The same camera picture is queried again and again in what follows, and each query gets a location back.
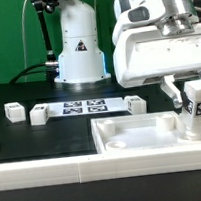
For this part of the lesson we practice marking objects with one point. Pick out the white square tabletop part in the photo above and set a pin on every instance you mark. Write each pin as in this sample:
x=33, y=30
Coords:
x=136, y=132

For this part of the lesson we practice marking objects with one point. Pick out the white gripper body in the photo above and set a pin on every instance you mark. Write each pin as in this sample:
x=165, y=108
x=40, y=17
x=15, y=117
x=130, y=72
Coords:
x=142, y=56

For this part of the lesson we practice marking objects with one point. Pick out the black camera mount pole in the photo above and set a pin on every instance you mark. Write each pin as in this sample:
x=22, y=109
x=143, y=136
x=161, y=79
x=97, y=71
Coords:
x=41, y=7

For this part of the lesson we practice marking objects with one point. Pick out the white sheet with tags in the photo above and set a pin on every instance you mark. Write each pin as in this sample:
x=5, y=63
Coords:
x=101, y=105

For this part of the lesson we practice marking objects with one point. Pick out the white obstacle fence front bar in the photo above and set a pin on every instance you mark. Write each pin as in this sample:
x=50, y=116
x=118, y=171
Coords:
x=88, y=168

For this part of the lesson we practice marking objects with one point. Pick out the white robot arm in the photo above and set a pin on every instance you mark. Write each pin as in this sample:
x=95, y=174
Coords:
x=81, y=62

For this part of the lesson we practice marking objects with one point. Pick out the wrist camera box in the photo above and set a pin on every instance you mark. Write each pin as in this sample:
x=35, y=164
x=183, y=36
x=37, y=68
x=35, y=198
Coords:
x=137, y=17

